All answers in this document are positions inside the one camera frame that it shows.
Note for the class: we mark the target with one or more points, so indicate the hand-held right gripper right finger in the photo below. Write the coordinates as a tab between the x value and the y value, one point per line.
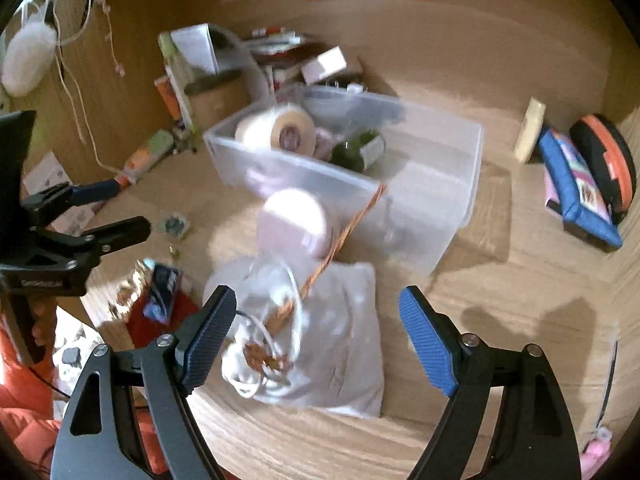
427	342

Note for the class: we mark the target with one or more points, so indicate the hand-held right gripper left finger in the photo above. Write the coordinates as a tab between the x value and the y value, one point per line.
207	342

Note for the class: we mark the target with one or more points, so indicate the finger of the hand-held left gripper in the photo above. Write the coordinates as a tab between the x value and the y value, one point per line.
125	230
95	190

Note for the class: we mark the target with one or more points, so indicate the white plastic bag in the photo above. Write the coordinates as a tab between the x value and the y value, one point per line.
340	340

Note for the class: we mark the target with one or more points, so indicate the clear plastic storage box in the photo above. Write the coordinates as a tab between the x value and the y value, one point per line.
425	180

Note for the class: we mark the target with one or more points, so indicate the wooden desktop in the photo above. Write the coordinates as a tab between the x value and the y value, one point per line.
500	285

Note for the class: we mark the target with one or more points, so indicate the person's left hand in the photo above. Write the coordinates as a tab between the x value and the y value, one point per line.
44	320

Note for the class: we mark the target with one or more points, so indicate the white printed paper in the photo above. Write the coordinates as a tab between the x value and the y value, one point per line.
55	195

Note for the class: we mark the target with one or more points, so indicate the small green packet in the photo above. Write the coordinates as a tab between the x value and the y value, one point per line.
175	225

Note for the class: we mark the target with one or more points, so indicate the red cloth with packet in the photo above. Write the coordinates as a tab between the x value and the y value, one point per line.
160	322

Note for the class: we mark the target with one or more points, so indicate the orange green tube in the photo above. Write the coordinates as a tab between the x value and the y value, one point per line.
147	152

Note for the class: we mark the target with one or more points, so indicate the blue snack packet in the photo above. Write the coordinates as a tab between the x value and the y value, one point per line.
162	292

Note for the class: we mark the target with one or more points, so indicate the white printed cloth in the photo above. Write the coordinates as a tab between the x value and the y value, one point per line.
75	350

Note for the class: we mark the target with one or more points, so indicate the brown braided twine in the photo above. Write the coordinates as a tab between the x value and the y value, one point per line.
325	260

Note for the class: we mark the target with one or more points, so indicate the pale pink yarn ball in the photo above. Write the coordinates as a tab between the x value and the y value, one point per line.
295	225

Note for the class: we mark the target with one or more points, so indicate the white fluffy plush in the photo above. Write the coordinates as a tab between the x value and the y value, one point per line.
27	57

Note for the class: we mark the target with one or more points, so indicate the white paper carton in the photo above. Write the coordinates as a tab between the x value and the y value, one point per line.
197	50

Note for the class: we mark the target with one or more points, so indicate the orange jacket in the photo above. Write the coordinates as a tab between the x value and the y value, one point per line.
25	435

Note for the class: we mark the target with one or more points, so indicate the white yarn roll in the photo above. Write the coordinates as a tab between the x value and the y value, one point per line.
275	130

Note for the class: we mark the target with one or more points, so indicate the pink plastic item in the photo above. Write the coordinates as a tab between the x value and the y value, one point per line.
595	452

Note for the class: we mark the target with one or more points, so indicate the blue zip pouch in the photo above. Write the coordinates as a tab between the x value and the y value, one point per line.
575	190

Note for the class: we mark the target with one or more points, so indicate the cream plastic bottle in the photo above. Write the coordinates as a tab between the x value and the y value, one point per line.
530	130

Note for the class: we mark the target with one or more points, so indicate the orange black round case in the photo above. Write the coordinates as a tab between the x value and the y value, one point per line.
605	160

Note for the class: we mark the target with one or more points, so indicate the small white box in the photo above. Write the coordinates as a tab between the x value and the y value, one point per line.
325	65

